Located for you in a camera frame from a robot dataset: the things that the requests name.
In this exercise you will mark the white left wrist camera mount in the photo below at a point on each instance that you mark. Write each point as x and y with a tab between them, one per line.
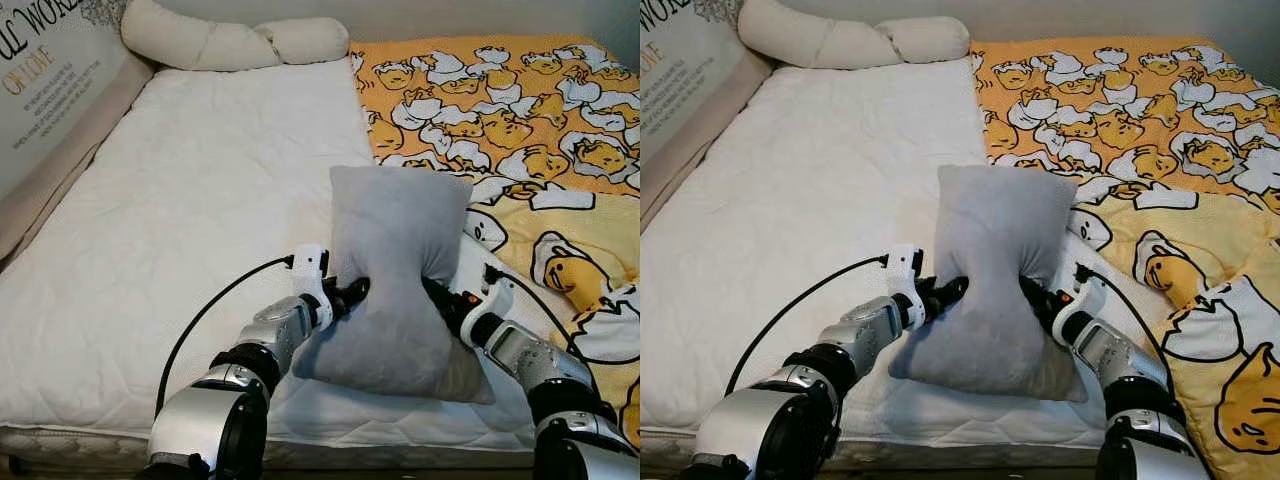
905	265
310	265

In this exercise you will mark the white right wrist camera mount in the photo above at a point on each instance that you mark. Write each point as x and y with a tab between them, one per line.
490	318
1085	315

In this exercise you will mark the grey soft pillow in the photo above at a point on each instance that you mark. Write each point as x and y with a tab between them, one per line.
1000	250
400	250

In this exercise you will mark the yellow cartoon egg quilt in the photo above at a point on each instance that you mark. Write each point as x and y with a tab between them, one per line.
520	120
1130	120

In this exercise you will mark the cream bolster pillow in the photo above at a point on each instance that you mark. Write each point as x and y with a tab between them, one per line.
200	45
830	42

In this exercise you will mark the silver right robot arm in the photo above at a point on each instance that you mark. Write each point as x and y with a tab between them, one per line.
1130	370
540	365

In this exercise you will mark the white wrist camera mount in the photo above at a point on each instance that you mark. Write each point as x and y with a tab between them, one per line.
490	318
905	265
1085	315
310	265

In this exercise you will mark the white quilted mattress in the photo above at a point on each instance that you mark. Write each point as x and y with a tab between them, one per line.
800	200
200	200

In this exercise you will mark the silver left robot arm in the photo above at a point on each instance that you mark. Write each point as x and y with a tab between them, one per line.
775	430
215	425

